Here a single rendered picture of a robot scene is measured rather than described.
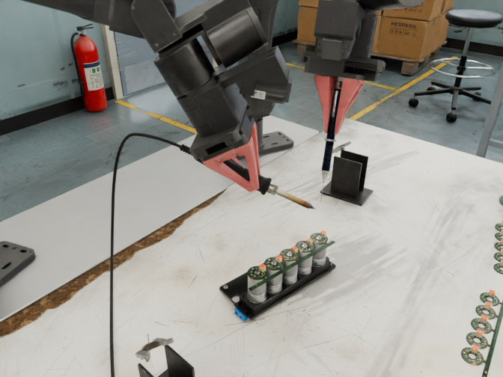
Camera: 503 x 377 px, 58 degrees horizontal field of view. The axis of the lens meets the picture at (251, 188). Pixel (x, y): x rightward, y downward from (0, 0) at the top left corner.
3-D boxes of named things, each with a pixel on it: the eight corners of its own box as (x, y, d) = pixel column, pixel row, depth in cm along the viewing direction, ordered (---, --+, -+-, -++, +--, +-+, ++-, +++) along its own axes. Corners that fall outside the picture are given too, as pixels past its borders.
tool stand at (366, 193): (343, 200, 91) (318, 151, 89) (388, 188, 84) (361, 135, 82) (331, 214, 87) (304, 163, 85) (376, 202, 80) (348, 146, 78)
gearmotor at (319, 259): (304, 264, 67) (306, 236, 64) (316, 257, 68) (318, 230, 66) (316, 273, 65) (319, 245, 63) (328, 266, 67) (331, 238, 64)
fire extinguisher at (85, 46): (81, 108, 316) (63, 25, 287) (99, 102, 326) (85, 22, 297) (93, 113, 308) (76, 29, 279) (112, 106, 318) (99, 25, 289)
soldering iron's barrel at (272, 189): (307, 207, 63) (266, 188, 62) (313, 199, 63) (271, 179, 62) (307, 213, 62) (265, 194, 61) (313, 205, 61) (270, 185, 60)
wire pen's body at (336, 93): (332, 170, 63) (345, 89, 61) (329, 172, 62) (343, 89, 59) (321, 168, 64) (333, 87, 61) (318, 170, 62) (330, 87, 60)
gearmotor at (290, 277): (275, 281, 64) (276, 253, 61) (288, 274, 65) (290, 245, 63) (287, 291, 62) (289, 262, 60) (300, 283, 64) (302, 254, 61)
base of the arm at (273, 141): (297, 113, 98) (281, 102, 104) (210, 130, 91) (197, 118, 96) (295, 146, 103) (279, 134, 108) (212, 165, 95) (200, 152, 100)
